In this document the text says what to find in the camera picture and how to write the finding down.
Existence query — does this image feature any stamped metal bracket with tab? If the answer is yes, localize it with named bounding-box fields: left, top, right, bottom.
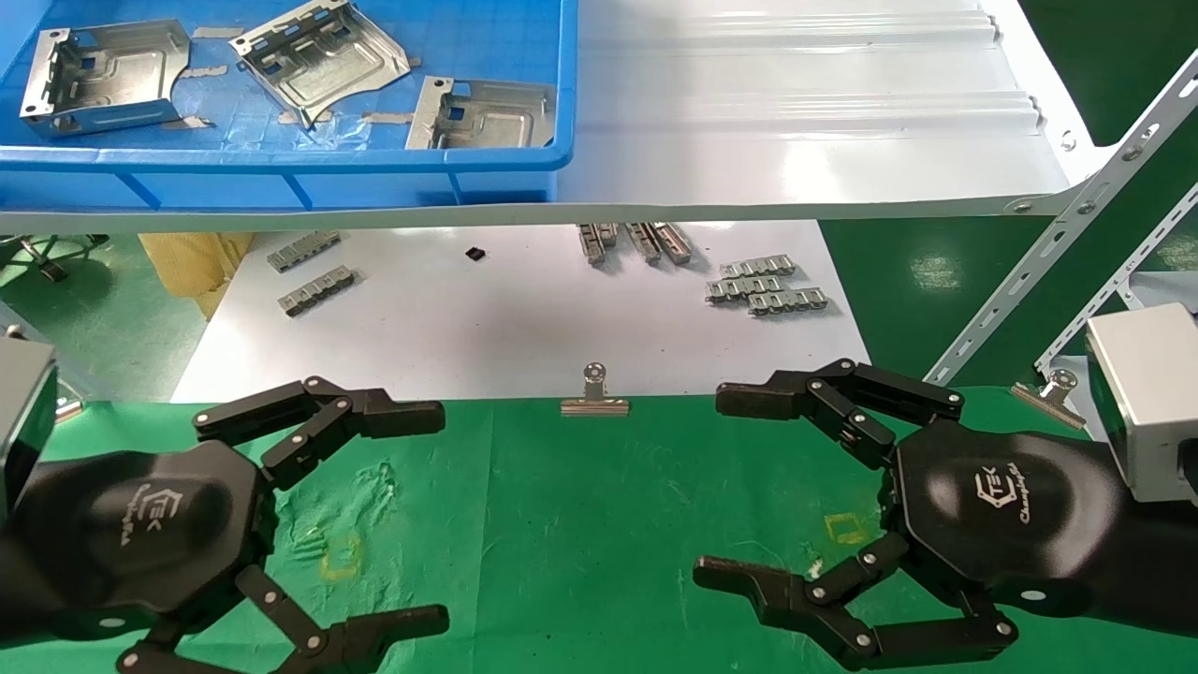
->
left=405, top=75, right=559, bottom=151

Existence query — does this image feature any black chair base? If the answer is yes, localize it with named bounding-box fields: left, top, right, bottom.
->
left=0, top=234, right=110, bottom=283

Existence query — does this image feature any small notched metal strip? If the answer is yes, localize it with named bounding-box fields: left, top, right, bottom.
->
left=749, top=287, right=830, bottom=317
left=279, top=268, right=358, bottom=317
left=721, top=255, right=797, bottom=280
left=267, top=231, right=342, bottom=273
left=707, top=274, right=785, bottom=304

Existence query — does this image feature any boxy folded metal bracket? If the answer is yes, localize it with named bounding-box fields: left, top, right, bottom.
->
left=19, top=19, right=193, bottom=139

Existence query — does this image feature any blue plastic bin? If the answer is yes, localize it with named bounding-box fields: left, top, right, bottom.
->
left=0, top=0, right=579, bottom=212

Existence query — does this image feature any green table cloth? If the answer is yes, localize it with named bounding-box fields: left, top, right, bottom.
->
left=0, top=391, right=1198, bottom=674

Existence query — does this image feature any white shelf board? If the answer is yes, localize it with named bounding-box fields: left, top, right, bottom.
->
left=0, top=0, right=1092, bottom=235

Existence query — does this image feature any yellow bag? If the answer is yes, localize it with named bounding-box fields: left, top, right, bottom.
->
left=139, top=232, right=256, bottom=320

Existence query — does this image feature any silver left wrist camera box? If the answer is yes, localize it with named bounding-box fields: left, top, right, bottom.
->
left=0, top=335, right=60, bottom=514

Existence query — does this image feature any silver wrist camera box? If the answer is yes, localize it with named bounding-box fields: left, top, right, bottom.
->
left=1086, top=302, right=1198, bottom=506
left=0, top=335, right=60, bottom=514

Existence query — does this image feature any short perforated steel angle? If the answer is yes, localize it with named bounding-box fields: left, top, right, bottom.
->
left=1034, top=183, right=1198, bottom=375

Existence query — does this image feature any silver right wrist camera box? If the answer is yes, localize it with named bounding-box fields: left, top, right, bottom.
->
left=1086, top=302, right=1198, bottom=506

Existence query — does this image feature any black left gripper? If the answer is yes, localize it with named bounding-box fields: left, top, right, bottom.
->
left=28, top=376, right=451, bottom=674

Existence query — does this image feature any long perforated steel angle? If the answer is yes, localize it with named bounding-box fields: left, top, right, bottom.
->
left=925, top=51, right=1198, bottom=387

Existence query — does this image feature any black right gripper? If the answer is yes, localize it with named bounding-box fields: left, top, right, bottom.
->
left=694, top=359, right=1125, bottom=672

